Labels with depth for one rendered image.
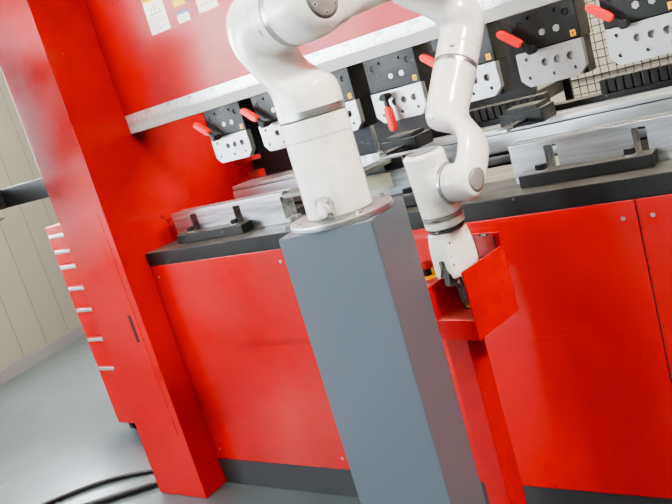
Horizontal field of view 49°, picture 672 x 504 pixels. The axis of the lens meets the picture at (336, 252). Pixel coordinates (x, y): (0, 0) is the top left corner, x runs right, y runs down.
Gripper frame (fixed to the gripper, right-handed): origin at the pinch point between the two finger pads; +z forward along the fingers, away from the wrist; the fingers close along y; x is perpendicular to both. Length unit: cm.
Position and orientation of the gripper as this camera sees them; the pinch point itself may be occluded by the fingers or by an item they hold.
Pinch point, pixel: (467, 293)
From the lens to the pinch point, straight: 158.6
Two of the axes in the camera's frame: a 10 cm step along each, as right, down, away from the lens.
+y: -6.3, 4.2, -6.5
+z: 3.3, 9.0, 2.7
